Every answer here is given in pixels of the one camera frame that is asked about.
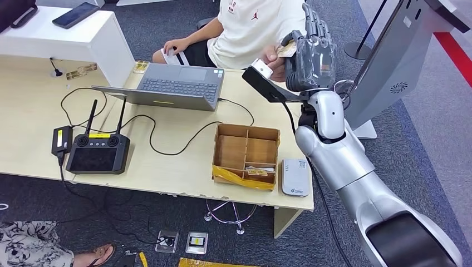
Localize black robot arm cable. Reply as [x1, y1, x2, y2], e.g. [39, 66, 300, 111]
[281, 101, 353, 267]

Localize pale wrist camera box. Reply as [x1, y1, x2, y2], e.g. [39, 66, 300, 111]
[242, 58, 311, 104]

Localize floor socket with yellow label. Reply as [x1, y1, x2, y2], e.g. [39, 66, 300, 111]
[185, 231, 209, 256]

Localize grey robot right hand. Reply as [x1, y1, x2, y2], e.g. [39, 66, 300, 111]
[282, 3, 337, 93]

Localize black laptop power cable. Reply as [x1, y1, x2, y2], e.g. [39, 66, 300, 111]
[60, 87, 256, 156]

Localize yellow floor strip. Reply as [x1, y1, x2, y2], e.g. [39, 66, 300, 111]
[178, 257, 259, 267]

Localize person's left hand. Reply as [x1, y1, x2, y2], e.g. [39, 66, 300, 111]
[259, 44, 288, 83]

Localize grey laptop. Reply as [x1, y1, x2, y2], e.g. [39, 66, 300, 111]
[91, 63, 225, 112]

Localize person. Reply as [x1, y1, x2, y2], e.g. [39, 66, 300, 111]
[151, 0, 307, 82]
[0, 220, 116, 267]

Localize chrome stool base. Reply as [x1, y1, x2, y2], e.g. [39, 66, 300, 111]
[204, 199, 258, 236]

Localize floor socket with black plug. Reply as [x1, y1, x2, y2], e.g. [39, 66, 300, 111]
[155, 230, 180, 254]

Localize white furniture base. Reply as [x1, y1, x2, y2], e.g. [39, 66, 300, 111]
[117, 0, 169, 6]

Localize black smartphone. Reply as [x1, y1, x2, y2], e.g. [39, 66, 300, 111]
[52, 2, 100, 29]

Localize black bag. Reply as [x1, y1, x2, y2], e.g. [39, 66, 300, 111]
[0, 0, 40, 34]

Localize black remote controller with antennas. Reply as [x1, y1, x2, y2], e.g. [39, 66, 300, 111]
[65, 97, 131, 175]

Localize wooden compartment box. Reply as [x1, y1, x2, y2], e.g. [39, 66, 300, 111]
[212, 123, 281, 191]

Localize chrome stanchion base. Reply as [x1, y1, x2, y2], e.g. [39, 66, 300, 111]
[333, 79, 356, 105]

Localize white counter block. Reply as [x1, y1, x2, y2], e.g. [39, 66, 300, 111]
[0, 5, 137, 88]

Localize brown sandal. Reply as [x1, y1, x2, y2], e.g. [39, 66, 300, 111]
[85, 243, 116, 267]

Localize black power adapter yellow label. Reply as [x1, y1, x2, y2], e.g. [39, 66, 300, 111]
[51, 125, 73, 156]

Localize black adapter floor cable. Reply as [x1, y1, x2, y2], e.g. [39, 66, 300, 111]
[56, 151, 170, 246]

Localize grey kiosk stand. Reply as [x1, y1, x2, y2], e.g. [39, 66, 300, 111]
[333, 0, 471, 141]

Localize person's right hand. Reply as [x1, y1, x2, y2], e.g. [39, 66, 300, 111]
[163, 38, 190, 57]

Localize small black desk microphone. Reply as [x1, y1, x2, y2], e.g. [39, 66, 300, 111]
[48, 57, 65, 78]

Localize black stanchion pole with base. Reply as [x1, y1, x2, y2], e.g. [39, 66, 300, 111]
[343, 0, 389, 62]

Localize person's hand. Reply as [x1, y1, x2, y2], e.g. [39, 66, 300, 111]
[163, 38, 190, 57]
[259, 44, 288, 83]

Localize light wood desk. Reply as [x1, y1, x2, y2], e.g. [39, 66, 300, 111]
[0, 54, 315, 240]

